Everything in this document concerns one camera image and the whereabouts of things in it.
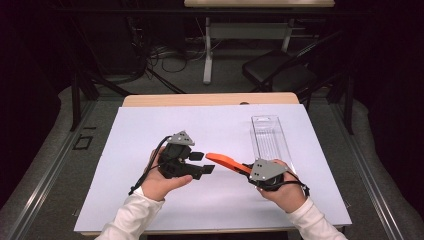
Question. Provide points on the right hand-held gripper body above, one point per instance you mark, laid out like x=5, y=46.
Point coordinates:
x=266, y=171

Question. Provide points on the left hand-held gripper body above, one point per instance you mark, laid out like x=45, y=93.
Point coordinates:
x=175, y=156

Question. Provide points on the orange phone case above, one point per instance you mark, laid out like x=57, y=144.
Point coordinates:
x=221, y=160

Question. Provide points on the clear plastic package box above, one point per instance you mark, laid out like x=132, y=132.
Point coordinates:
x=270, y=143

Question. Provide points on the person's right hand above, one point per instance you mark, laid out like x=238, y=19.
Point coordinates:
x=288, y=196

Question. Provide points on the person's left hand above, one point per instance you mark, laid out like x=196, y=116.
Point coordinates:
x=160, y=186

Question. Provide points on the white table board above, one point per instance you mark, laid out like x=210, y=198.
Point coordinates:
x=216, y=126

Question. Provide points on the black folding chair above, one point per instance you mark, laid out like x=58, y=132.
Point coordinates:
x=280, y=71

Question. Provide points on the black metal stand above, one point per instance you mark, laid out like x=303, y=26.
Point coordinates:
x=85, y=90
x=348, y=103

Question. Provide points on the white-legged wooden desk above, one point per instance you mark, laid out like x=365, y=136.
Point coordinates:
x=246, y=31

